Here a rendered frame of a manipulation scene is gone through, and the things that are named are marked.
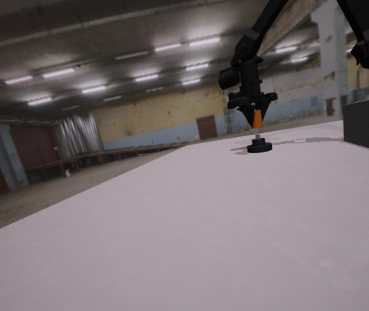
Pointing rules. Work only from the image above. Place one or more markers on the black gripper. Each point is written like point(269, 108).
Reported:
point(252, 94)

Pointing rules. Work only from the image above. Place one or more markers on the orange knob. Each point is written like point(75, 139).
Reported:
point(257, 120)

